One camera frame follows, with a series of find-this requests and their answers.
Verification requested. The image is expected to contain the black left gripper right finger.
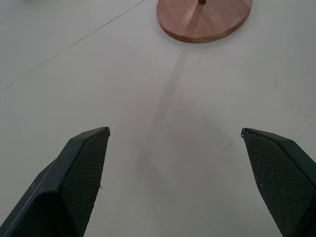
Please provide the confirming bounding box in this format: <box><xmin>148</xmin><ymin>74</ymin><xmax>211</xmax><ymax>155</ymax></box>
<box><xmin>240</xmin><ymin>127</ymin><xmax>316</xmax><ymax>237</ymax></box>

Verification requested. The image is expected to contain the round wooden base with peg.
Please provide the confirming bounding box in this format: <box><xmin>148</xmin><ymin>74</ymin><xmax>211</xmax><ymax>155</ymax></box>
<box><xmin>156</xmin><ymin>0</ymin><xmax>253</xmax><ymax>44</ymax></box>

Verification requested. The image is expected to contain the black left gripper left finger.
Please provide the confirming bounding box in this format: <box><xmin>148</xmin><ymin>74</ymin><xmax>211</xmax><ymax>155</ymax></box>
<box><xmin>0</xmin><ymin>126</ymin><xmax>111</xmax><ymax>237</ymax></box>

